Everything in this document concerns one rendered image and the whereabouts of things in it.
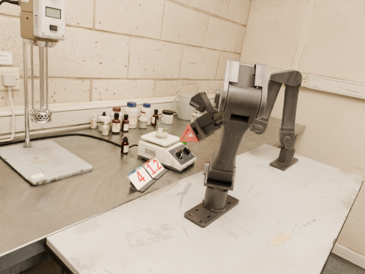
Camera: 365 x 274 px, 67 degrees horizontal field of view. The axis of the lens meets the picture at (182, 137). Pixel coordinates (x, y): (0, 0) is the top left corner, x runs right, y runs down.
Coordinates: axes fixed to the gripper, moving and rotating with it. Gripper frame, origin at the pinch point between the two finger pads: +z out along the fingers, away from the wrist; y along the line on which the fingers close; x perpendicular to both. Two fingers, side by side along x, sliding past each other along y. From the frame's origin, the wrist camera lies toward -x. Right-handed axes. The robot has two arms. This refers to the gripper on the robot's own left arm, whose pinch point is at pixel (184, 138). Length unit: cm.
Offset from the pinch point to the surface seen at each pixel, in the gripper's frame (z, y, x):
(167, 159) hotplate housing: 10.0, 1.1, 4.0
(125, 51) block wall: 29, -35, -56
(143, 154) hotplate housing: 18.9, 1.2, -2.0
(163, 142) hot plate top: 9.6, -0.9, -2.5
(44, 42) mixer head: 10, 29, -42
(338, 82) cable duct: -48, -139, 11
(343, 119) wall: -39, -142, 36
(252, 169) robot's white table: -7.3, -24.9, 23.5
